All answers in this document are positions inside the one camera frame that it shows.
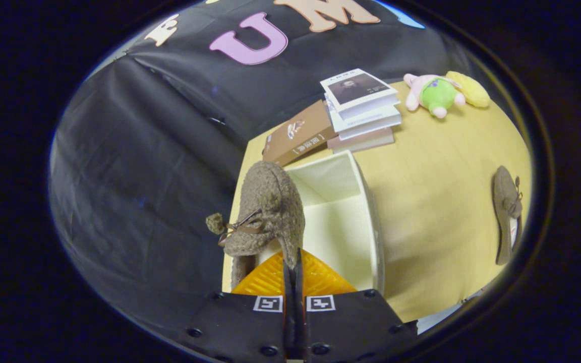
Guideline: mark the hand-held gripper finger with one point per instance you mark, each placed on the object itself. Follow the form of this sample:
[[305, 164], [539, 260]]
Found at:
[[300, 302], [289, 302]]

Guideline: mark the grey fabric storage box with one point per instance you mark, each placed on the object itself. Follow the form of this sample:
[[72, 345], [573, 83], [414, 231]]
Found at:
[[341, 222]]

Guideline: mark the brown fluffy shoe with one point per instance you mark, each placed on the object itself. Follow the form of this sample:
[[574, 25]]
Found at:
[[506, 201], [270, 201]]

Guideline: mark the brown book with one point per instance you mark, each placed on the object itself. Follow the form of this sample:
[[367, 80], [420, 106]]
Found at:
[[298, 133]]

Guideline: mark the pink book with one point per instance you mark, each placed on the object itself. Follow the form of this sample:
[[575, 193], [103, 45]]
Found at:
[[361, 141]]

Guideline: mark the black backdrop cloth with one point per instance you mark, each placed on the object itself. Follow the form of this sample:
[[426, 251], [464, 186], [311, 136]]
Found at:
[[144, 176]]

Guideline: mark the plain white book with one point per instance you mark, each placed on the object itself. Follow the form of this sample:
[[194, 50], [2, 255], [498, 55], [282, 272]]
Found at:
[[371, 123]]

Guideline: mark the white portrait cover book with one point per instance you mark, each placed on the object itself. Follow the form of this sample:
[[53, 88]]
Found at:
[[356, 88]]

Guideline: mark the pink and green plush toy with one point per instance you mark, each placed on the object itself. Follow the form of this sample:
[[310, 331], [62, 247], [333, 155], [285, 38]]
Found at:
[[437, 93]]

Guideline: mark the yellow plush cushion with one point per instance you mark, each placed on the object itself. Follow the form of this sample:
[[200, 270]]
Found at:
[[472, 91]]

